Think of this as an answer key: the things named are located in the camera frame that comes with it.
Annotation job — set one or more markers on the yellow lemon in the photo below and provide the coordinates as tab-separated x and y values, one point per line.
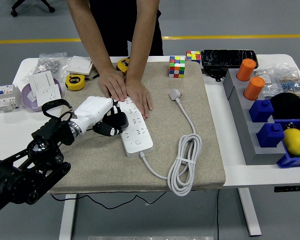
294	142

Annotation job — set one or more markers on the orange cylinder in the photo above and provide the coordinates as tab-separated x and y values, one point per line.
245	70
253	88

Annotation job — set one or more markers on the large colourful puzzle cube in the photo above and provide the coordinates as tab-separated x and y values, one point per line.
176	67

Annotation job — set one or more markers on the small colourful puzzle cube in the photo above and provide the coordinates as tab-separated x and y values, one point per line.
193	57

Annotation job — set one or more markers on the person's left forearm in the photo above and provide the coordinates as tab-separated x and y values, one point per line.
142	37

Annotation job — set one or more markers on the blue plastic bin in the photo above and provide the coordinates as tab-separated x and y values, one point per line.
292	162

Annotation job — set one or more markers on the person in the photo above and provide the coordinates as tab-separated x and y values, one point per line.
120	25

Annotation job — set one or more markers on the clear bag of small parts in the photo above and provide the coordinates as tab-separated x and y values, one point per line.
265	77

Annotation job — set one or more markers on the black desk control panel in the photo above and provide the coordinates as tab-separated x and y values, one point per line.
290	189

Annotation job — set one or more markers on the white wall switch on box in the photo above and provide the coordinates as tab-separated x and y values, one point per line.
80	63

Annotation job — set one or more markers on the black office chair base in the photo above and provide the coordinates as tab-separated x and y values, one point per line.
14	12

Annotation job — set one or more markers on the white table leg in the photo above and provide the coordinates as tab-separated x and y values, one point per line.
67	220
250	215

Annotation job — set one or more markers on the clear bag of resistors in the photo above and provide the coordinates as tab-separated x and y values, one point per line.
292	86

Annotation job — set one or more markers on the blue block with knob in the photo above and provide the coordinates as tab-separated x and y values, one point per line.
261	111
270	136

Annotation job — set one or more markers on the black plug adapter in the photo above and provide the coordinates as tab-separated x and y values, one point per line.
120	120

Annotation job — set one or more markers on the grey-brown mat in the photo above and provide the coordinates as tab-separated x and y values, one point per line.
165	150

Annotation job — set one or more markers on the black power adapter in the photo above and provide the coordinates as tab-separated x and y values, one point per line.
213	72

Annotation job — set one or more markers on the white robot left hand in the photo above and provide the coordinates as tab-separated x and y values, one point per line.
92	110

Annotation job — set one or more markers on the clear bag of metal screws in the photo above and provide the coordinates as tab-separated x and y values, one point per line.
48	63

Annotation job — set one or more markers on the person's right forearm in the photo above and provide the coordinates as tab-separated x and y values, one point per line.
90	32

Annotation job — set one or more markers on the black wrapped tray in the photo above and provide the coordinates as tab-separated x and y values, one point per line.
227	58

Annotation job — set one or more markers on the grey stepped block stand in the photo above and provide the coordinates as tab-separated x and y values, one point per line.
242	130

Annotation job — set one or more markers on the white double switch panel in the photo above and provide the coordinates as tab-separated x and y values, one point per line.
41	81

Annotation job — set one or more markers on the white power strip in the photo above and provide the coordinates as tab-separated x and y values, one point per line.
137	140

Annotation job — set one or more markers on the black cloth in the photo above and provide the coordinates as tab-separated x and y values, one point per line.
287	105

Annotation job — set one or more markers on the purple plate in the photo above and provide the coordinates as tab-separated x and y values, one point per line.
30	105

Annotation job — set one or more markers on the person's left hand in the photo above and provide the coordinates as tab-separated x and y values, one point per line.
138	96

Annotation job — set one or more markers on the person's right hand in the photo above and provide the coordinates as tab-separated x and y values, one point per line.
112	82

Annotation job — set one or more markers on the white circuit breaker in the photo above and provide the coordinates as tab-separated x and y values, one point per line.
5	98

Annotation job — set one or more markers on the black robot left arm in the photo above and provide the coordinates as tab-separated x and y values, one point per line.
22	172

